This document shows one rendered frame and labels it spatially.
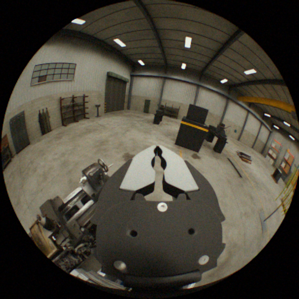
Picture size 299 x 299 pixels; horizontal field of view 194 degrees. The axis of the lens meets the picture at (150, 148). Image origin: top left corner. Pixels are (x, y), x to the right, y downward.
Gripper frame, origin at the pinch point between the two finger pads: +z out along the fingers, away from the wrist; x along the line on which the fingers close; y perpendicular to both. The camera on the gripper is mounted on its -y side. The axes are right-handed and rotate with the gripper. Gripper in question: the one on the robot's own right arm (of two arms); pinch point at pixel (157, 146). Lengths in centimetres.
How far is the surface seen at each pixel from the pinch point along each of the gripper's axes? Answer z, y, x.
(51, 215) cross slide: -19, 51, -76
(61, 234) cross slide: -27, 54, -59
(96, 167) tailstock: 33, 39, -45
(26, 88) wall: 147, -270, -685
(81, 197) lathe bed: 15, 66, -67
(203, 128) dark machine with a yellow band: 307, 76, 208
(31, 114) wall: 188, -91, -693
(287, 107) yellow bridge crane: 142, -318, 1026
